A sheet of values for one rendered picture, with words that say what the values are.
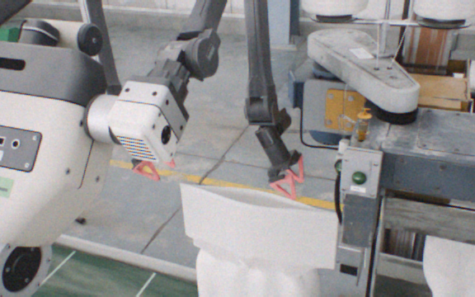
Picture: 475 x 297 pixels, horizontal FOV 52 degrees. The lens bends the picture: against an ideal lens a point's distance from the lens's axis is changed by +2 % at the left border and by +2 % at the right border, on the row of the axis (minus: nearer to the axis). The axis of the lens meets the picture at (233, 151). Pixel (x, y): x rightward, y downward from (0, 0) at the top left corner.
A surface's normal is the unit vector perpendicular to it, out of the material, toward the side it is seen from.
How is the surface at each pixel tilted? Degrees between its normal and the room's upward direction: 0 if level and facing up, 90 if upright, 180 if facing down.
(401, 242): 90
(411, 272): 90
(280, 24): 90
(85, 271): 0
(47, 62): 50
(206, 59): 79
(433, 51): 90
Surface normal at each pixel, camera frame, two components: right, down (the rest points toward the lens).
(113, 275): -0.04, -0.87
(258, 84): -0.53, 0.19
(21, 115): -0.32, -0.20
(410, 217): -0.38, 0.47
